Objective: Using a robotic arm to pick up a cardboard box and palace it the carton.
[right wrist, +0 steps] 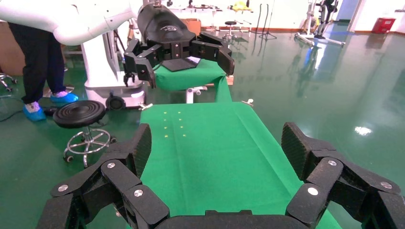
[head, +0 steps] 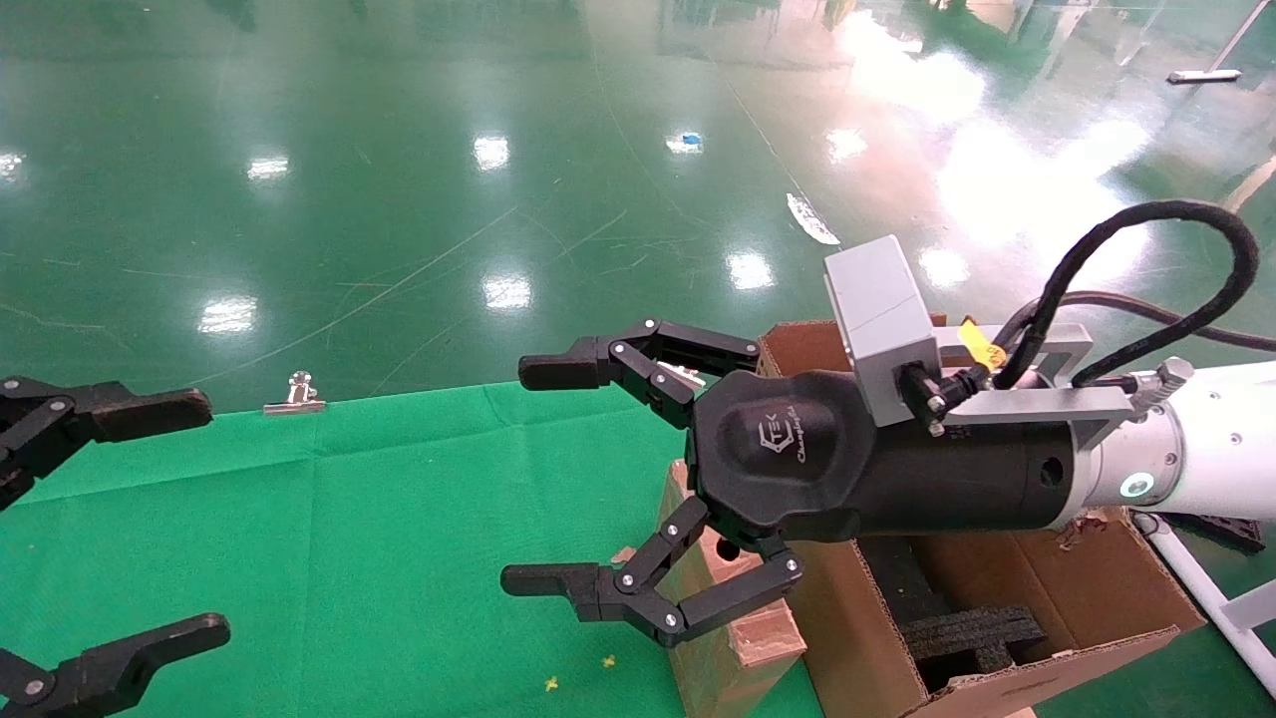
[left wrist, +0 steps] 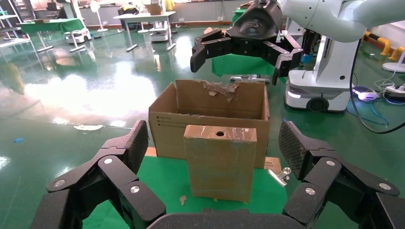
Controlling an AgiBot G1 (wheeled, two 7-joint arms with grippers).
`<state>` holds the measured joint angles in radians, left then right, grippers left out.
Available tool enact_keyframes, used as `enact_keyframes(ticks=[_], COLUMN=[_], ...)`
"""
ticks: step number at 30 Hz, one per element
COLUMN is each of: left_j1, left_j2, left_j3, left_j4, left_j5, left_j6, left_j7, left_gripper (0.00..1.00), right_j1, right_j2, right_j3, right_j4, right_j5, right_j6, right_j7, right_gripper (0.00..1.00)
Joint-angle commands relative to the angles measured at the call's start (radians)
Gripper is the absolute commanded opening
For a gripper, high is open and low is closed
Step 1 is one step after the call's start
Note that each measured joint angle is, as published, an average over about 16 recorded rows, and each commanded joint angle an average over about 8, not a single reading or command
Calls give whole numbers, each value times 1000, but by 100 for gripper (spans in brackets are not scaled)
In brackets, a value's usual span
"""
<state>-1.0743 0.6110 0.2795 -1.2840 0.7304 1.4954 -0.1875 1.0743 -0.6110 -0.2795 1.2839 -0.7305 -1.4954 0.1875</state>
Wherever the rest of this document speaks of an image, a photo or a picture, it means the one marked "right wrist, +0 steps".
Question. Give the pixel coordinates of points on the small black background stool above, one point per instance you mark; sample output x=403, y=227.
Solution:
x=231, y=23

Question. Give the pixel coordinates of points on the brown background cardboard box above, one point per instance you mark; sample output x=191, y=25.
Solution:
x=191, y=27

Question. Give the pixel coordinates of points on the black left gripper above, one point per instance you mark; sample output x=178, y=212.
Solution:
x=164, y=28

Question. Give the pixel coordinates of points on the black tripod stand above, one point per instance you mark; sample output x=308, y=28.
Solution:
x=267, y=33

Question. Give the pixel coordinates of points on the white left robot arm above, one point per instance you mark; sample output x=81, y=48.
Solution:
x=63, y=19

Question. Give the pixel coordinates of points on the black round wheeled stool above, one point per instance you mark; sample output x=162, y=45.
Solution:
x=79, y=113

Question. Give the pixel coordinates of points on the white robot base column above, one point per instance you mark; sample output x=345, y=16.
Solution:
x=101, y=72

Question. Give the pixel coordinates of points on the yellow object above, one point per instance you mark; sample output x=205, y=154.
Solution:
x=242, y=5

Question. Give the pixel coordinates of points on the black flat pad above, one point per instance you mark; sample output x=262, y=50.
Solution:
x=178, y=64

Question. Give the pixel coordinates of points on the person in dark trousers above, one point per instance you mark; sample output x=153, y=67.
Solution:
x=34, y=63

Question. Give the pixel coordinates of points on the white table leg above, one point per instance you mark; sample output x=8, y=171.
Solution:
x=189, y=96

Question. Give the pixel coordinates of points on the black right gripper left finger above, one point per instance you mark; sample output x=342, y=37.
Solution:
x=120, y=177

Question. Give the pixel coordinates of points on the small green table cloth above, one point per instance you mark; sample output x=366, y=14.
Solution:
x=186, y=79

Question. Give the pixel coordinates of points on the large green table cloth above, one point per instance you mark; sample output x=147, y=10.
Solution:
x=205, y=151

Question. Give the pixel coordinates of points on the office chair wheel base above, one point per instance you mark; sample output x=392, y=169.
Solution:
x=6, y=79

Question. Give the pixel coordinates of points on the white background table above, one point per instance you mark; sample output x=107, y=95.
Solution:
x=196, y=9

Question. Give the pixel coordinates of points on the red box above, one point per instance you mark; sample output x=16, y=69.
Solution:
x=383, y=25

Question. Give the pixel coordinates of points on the white wheeled equipment stand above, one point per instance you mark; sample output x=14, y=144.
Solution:
x=319, y=31

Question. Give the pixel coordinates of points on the silver binder clip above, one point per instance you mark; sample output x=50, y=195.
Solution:
x=145, y=106
x=248, y=101

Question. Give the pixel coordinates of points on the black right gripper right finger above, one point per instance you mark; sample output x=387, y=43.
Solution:
x=332, y=177

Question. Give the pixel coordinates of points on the brown cardboard board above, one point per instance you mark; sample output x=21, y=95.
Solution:
x=11, y=50

